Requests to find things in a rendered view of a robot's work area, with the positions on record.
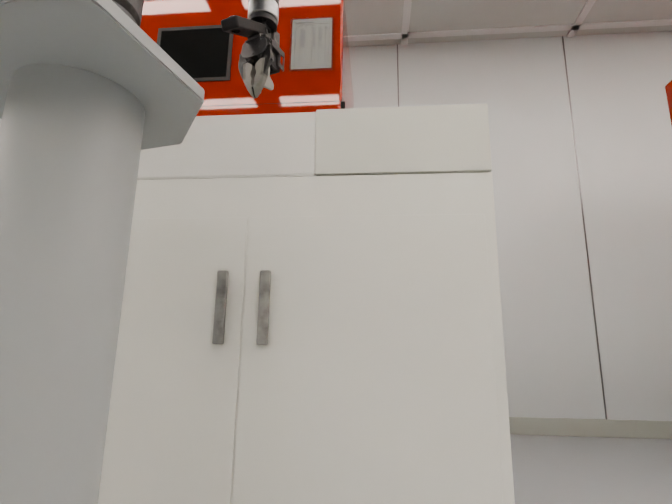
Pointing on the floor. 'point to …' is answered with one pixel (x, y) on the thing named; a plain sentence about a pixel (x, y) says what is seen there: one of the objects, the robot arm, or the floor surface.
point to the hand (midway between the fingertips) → (253, 90)
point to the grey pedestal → (70, 227)
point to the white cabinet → (311, 344)
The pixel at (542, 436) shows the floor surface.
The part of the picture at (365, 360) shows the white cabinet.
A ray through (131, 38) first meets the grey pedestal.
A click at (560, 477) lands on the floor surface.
